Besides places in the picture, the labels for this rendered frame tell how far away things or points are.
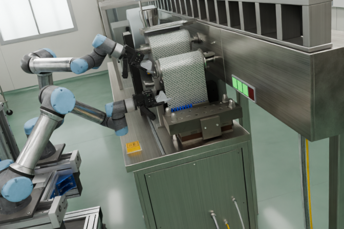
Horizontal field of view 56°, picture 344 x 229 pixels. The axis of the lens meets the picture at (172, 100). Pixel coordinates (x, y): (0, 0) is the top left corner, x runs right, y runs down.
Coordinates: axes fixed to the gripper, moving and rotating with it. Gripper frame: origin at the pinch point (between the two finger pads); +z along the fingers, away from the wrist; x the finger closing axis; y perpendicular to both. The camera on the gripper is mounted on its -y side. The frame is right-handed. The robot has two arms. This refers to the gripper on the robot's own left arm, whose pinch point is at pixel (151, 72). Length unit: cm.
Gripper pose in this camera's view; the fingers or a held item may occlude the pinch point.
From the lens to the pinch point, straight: 182.9
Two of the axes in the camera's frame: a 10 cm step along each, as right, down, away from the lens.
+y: 4.9, -8.6, -1.7
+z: 8.4, 4.1, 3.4
